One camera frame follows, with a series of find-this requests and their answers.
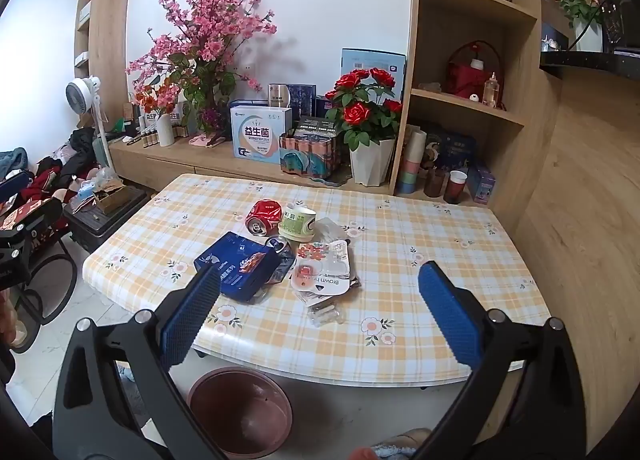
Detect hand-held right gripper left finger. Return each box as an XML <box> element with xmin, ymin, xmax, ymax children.
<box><xmin>52</xmin><ymin>264</ymin><xmax>226</xmax><ymax>460</ymax></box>

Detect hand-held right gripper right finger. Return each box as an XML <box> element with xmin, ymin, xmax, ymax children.
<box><xmin>415</xmin><ymin>261</ymin><xmax>588</xmax><ymax>460</ymax></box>

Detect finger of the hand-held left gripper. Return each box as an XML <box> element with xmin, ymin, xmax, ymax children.
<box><xmin>0</xmin><ymin>197</ymin><xmax>65</xmax><ymax>253</ymax></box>

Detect blue coffee box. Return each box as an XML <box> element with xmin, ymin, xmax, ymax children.
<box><xmin>193</xmin><ymin>231</ymin><xmax>282</xmax><ymax>302</ymax></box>

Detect maroon plastic bin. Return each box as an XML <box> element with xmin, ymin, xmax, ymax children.
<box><xmin>187</xmin><ymin>366</ymin><xmax>294</xmax><ymax>459</ymax></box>

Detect crushed red soda can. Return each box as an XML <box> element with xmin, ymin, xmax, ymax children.
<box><xmin>244</xmin><ymin>199</ymin><xmax>286</xmax><ymax>237</ymax></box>

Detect green and white paper cup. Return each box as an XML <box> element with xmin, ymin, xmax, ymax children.
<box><xmin>277</xmin><ymin>203</ymin><xmax>318</xmax><ymax>242</ymax></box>

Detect white plastic package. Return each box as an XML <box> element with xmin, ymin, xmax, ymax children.
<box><xmin>290</xmin><ymin>239</ymin><xmax>352</xmax><ymax>297</ymax></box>

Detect person's left hand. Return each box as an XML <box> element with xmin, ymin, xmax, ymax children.
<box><xmin>0</xmin><ymin>287</ymin><xmax>28</xmax><ymax>350</ymax></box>

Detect red printed cushion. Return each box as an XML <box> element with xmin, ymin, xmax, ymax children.
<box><xmin>2</xmin><ymin>203</ymin><xmax>56</xmax><ymax>231</ymax></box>

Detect black chair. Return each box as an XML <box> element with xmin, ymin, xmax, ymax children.
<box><xmin>0</xmin><ymin>227</ymin><xmax>78</xmax><ymax>356</ymax></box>

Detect clear bag of items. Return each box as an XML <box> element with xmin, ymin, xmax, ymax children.
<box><xmin>70</xmin><ymin>174</ymin><xmax>108</xmax><ymax>207</ymax></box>

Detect black storage box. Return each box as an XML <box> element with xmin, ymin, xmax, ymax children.
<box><xmin>64</xmin><ymin>185</ymin><xmax>151</xmax><ymax>253</ymax></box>

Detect pile of clothes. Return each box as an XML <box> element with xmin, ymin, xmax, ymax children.
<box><xmin>0</xmin><ymin>127</ymin><xmax>108</xmax><ymax>211</ymax></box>

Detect cardboard box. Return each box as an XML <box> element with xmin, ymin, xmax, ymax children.
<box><xmin>92</xmin><ymin>179</ymin><xmax>133</xmax><ymax>215</ymax></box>

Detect light blue fuzzy rug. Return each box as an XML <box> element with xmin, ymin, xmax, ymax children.
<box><xmin>117</xmin><ymin>362</ymin><xmax>151</xmax><ymax>421</ymax></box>

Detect red paper cup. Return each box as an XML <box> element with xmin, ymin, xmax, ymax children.
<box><xmin>444</xmin><ymin>170</ymin><xmax>468</xmax><ymax>204</ymax></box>

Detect dark glass tumbler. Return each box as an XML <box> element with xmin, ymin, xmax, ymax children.
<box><xmin>424</xmin><ymin>167</ymin><xmax>446</xmax><ymax>198</ymax></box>

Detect row of small brown bottles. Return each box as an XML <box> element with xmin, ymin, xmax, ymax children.
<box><xmin>134</xmin><ymin>126</ymin><xmax>190</xmax><ymax>148</ymax></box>

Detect small blue box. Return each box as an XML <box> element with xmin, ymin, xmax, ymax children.
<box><xmin>467</xmin><ymin>163</ymin><xmax>497</xmax><ymax>205</ymax></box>

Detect white standing fan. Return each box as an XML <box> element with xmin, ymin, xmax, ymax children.
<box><xmin>66</xmin><ymin>75</ymin><xmax>117</xmax><ymax>173</ymax></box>

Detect brown plush slipper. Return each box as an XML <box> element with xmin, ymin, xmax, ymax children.
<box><xmin>350</xmin><ymin>427</ymin><xmax>433</xmax><ymax>460</ymax></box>

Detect white vase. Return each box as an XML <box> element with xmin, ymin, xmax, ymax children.
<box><xmin>156</xmin><ymin>113</ymin><xmax>176</xmax><ymax>147</ymax></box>
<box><xmin>572</xmin><ymin>20</ymin><xmax>603</xmax><ymax>52</ymax></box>

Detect stack of pastel cups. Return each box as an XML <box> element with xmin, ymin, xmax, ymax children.
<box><xmin>397</xmin><ymin>129</ymin><xmax>427</xmax><ymax>196</ymax></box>

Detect orange artificial flowers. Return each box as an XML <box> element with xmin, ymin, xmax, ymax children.
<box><xmin>132</xmin><ymin>83</ymin><xmax>178</xmax><ymax>116</ymax></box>

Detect navy gift box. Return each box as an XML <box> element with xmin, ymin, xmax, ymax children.
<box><xmin>425</xmin><ymin>127</ymin><xmax>477</xmax><ymax>173</ymax></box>

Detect white angular flower pot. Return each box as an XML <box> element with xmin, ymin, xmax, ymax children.
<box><xmin>349</xmin><ymin>139</ymin><xmax>396</xmax><ymax>187</ymax></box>

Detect blue marbled tray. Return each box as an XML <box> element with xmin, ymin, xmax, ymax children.
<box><xmin>310</xmin><ymin>173</ymin><xmax>358</xmax><ymax>188</ymax></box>

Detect white and blue carton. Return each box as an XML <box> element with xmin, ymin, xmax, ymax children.
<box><xmin>230</xmin><ymin>105</ymin><xmax>293</xmax><ymax>161</ymax></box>

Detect purple flower bunch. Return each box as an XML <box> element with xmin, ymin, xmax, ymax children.
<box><xmin>197</xmin><ymin>108</ymin><xmax>228</xmax><ymax>136</ymax></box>

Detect striped pink gift pack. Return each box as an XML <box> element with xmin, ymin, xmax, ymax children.
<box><xmin>278</xmin><ymin>130</ymin><xmax>346</xmax><ymax>180</ymax></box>

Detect wooden bookshelf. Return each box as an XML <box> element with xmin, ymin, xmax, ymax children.
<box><xmin>74</xmin><ymin>0</ymin><xmax>138</xmax><ymax>106</ymax></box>

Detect flat black box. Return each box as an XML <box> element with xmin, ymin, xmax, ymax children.
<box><xmin>295</xmin><ymin>116</ymin><xmax>346</xmax><ymax>138</ymax></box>

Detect perfume bottle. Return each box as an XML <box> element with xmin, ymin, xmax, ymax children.
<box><xmin>484</xmin><ymin>72</ymin><xmax>501</xmax><ymax>108</ymax></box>

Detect red artificial rose plant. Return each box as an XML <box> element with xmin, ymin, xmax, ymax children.
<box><xmin>324</xmin><ymin>68</ymin><xmax>403</xmax><ymax>151</ymax></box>

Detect wooden shelf unit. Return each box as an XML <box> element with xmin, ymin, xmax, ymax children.
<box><xmin>387</xmin><ymin>0</ymin><xmax>563</xmax><ymax>221</ymax></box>

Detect red gift basket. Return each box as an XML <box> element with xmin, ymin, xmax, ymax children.
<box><xmin>446</xmin><ymin>40</ymin><xmax>503</xmax><ymax>101</ymax></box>

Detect navy patterned box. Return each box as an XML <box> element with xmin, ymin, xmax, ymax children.
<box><xmin>287</xmin><ymin>84</ymin><xmax>317</xmax><ymax>118</ymax></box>

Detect pink artificial blossom branches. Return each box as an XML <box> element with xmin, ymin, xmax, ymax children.
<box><xmin>125</xmin><ymin>0</ymin><xmax>278</xmax><ymax>138</ymax></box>

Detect black countertop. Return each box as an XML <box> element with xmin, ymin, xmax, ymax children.
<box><xmin>540</xmin><ymin>48</ymin><xmax>640</xmax><ymax>84</ymax></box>

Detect black wire rack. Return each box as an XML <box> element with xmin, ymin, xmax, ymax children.
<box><xmin>600</xmin><ymin>0</ymin><xmax>640</xmax><ymax>48</ymax></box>

